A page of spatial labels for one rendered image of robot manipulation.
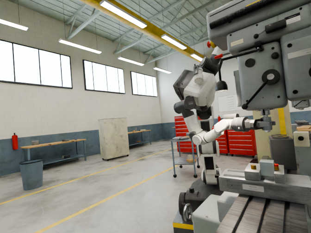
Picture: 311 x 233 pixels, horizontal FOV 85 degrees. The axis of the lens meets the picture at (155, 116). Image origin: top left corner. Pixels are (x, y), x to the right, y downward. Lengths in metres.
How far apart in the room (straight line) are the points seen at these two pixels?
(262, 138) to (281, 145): 1.51
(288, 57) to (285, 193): 0.57
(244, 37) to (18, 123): 7.49
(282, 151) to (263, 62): 0.61
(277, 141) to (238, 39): 0.69
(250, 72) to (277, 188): 0.55
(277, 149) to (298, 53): 0.62
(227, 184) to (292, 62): 0.62
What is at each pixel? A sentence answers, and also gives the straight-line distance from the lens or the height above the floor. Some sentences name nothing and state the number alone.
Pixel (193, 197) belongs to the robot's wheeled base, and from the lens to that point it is 1.72.
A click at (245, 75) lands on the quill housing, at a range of 1.00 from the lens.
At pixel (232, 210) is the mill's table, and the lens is 0.80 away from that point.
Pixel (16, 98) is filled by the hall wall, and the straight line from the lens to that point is 7.89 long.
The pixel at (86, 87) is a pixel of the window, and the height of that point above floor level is 3.30.
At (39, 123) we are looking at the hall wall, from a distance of 7.95.
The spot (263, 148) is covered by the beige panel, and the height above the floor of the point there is 0.79.
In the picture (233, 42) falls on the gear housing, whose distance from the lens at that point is 1.04.
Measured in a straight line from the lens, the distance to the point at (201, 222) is 1.19.
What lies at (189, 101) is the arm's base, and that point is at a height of 1.43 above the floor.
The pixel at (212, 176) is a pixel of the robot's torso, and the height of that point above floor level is 0.71.
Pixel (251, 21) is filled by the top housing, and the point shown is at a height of 1.74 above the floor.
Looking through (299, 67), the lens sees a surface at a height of 1.47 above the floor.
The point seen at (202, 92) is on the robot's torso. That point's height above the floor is 1.49.
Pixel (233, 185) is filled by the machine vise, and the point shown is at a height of 0.96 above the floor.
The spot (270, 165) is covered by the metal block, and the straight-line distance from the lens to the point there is 0.93.
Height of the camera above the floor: 1.29
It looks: 2 degrees up
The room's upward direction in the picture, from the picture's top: 5 degrees counter-clockwise
